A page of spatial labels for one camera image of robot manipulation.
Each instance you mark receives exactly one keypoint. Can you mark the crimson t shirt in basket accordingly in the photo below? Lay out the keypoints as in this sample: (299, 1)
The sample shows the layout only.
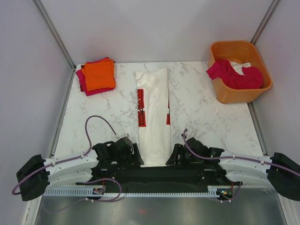
(253, 78)

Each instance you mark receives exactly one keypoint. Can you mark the right aluminium corner post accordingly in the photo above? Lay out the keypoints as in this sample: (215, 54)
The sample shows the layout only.
(265, 20)

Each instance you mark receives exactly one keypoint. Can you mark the white t shirt red print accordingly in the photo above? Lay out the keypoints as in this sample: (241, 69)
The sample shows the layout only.
(154, 117)

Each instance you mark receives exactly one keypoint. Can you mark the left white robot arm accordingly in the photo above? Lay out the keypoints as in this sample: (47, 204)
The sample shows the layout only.
(92, 167)

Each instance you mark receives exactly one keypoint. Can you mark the orange folded t shirt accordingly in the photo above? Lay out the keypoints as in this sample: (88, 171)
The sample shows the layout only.
(99, 75)

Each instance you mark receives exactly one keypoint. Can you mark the left aluminium corner post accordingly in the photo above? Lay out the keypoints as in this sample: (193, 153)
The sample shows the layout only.
(53, 31)

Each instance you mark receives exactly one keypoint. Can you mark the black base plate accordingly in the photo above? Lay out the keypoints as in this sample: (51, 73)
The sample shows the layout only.
(186, 177)

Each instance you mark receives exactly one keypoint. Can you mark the pink folded t shirt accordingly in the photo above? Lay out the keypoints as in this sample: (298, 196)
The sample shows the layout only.
(82, 83)

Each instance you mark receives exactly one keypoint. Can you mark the orange plastic basket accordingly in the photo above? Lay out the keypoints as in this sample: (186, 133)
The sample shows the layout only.
(240, 52)

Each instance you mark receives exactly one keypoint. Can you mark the aluminium corner post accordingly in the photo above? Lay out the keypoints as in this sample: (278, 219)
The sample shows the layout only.
(265, 20)
(53, 31)

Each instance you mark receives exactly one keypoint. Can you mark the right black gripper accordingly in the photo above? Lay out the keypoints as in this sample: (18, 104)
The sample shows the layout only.
(172, 160)

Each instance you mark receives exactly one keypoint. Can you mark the white slotted cable duct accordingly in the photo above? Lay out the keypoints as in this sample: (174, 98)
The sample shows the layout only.
(96, 192)

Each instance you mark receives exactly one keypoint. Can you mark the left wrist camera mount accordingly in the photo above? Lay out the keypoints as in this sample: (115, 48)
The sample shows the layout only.
(117, 136)

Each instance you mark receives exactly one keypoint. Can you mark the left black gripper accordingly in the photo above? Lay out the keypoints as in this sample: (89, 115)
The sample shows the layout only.
(138, 160)

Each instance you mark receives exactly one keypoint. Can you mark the white t shirt in basket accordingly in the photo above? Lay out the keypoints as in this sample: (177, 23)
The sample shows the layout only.
(238, 67)

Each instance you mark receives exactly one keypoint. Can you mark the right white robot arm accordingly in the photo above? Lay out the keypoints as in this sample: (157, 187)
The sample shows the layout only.
(277, 171)

